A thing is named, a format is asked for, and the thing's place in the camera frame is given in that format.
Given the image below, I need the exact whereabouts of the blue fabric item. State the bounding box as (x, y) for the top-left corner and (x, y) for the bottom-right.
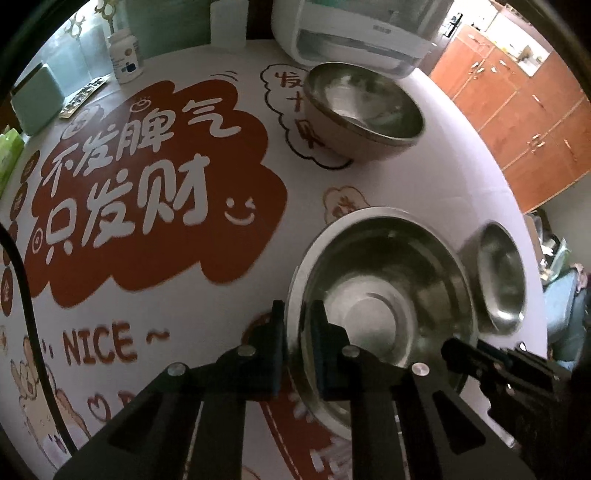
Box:
(545, 270), (591, 365)

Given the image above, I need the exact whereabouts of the green tissue pack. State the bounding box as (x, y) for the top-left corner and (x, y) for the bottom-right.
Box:
(0, 128), (26, 195)

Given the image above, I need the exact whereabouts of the clear squeeze wash bottle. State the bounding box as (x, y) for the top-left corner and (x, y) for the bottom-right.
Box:
(210, 0), (245, 51)

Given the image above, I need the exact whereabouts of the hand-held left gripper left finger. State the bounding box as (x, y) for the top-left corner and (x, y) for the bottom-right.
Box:
(53, 313), (287, 480)

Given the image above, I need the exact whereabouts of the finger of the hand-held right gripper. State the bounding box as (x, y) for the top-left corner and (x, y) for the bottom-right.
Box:
(441, 338), (509, 388)

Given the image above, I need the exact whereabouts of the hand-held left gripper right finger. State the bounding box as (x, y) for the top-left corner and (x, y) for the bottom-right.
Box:
(307, 313), (525, 480)

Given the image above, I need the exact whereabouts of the white dish cabinet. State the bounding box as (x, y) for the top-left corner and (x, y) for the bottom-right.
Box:
(270, 0), (455, 77)

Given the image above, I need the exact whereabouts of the large stainless steel bowl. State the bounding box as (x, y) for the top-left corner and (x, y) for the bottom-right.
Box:
(285, 207), (478, 437)

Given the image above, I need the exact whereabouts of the mint green box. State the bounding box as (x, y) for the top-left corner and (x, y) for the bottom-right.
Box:
(10, 62), (63, 137)

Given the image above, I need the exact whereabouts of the yellow flower plant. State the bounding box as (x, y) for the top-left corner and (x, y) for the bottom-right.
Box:
(65, 0), (123, 40)

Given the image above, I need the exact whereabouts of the blister pill pack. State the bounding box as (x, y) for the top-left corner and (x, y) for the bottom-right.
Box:
(60, 76), (112, 118)

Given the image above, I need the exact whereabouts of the black cable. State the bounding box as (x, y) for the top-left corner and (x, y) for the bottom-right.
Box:
(0, 226), (81, 455)

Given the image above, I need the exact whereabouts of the teal green panel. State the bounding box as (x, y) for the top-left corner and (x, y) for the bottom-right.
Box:
(124, 0), (218, 61)

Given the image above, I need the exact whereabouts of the printed tablecloth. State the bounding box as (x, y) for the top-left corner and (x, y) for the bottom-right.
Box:
(0, 37), (555, 480)

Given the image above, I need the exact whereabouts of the small stainless steel bowl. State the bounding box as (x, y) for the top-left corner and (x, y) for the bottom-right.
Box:
(457, 222), (528, 334)

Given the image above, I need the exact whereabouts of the brown wooden cabinet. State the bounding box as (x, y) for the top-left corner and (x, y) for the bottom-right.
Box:
(429, 23), (591, 214)

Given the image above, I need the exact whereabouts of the white pill bottle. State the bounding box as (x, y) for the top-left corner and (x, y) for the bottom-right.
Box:
(106, 28), (144, 85)

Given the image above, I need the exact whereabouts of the pink steel-lined bowl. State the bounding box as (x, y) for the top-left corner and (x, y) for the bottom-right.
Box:
(302, 62), (424, 162)

